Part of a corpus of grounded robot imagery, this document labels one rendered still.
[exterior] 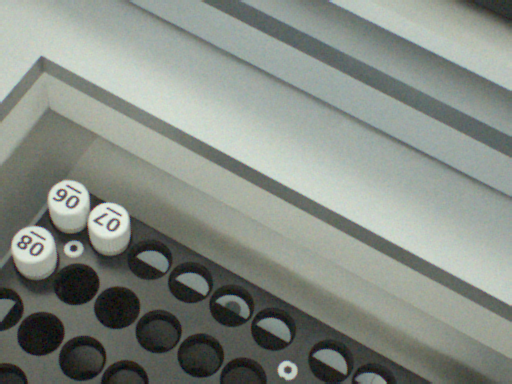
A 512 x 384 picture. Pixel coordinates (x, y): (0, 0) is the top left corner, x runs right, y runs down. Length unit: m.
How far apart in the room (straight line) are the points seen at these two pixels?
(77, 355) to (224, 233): 0.09
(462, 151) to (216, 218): 0.14
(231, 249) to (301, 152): 0.11
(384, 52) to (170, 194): 0.16
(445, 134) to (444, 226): 0.02
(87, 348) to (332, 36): 0.13
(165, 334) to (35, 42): 0.10
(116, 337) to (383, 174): 0.09
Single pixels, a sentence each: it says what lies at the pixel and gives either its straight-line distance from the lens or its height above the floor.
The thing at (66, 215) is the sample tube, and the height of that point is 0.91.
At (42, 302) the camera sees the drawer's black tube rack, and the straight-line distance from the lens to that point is 0.29.
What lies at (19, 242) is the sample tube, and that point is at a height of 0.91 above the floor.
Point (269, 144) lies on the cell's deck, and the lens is 0.26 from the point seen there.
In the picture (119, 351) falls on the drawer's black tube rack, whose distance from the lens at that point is 0.28.
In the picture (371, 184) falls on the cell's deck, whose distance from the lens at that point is 0.26.
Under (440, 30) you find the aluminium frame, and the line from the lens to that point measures 0.24.
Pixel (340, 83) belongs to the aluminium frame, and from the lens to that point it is 0.26.
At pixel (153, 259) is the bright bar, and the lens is 0.35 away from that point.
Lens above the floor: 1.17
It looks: 61 degrees down
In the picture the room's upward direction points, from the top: 11 degrees clockwise
